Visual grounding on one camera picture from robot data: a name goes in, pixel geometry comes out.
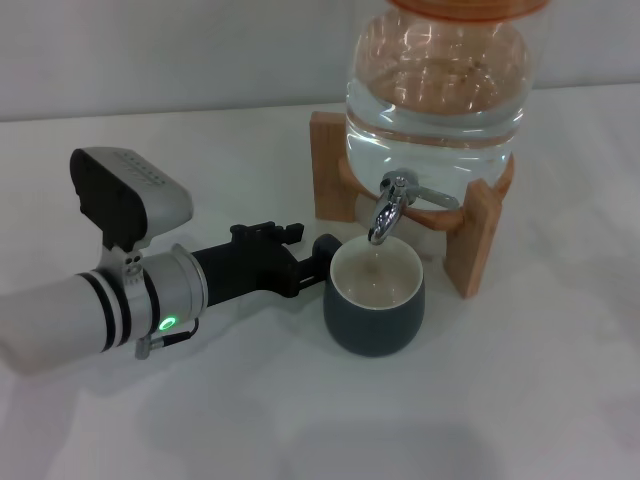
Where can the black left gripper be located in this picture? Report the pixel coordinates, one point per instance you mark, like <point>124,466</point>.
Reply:
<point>250,267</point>

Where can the chrome faucet tap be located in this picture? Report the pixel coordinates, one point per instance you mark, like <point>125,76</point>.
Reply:
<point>387,212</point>

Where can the dark cup with white inside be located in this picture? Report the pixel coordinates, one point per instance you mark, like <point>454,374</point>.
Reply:
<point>372,325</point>

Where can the wooden jar stand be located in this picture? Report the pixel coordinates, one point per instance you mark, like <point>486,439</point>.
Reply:
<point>327,170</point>

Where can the clear glass water jar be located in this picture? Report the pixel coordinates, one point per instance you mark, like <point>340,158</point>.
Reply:
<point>435,115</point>

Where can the orange jar lid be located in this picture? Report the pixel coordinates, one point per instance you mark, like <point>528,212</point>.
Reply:
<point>465,9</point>

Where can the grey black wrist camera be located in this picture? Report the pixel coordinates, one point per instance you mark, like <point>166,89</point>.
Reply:
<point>125,195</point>

